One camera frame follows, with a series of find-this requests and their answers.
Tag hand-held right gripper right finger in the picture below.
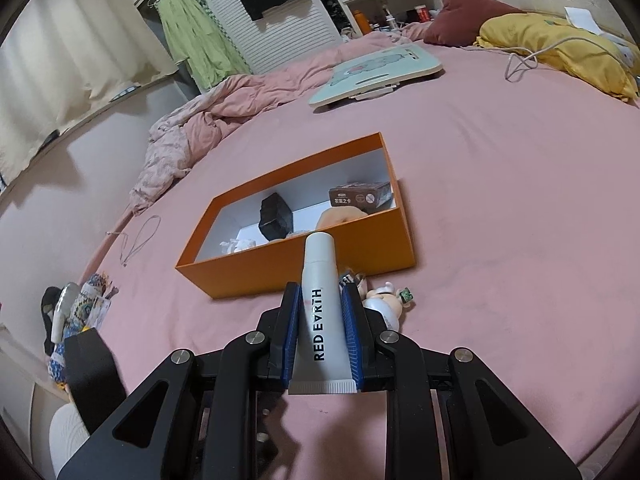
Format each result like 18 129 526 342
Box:
340 281 583 480

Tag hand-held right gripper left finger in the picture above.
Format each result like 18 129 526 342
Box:
56 282 302 480

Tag white cosmetic tube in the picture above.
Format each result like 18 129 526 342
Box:
287 231 359 395

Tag orange cardboard box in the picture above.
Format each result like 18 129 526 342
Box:
175 132 417 301

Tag tan round plush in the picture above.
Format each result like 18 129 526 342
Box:
317 208 371 233

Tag black pouch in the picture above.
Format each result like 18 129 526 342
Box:
259 192 294 241

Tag brown snack packet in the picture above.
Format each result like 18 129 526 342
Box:
328 181 396 209

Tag person's left forearm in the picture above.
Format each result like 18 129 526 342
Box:
49 404 91 468

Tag small white figurine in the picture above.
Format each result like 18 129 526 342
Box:
361 282 414 333

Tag patterned cloth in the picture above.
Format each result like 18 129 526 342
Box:
47 272 120 391

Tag white curved object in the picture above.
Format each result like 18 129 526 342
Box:
50 282 81 341

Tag black cloth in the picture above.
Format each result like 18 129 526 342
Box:
40 286 63 356

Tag pink crumpled quilt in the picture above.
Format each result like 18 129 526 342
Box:
129 25 436 216

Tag teal cartoon lap desk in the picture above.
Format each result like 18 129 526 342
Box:
308 44 445 107

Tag white louvered door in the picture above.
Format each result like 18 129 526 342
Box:
182 0 346 75

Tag cream curtain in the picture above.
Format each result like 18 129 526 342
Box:
0 0 178 181

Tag green hanging garment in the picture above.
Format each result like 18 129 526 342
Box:
155 0 251 92

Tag brown pillow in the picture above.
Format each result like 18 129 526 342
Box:
423 0 528 47

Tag yellow pillow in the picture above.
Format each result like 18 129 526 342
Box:
475 12 640 101

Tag white paper box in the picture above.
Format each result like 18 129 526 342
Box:
565 6 603 33

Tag white power strip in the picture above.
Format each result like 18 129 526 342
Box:
612 35 640 68

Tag thin string cord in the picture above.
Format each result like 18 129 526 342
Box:
107 216 162 268

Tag white charging cable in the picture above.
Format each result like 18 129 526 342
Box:
462 35 626 82

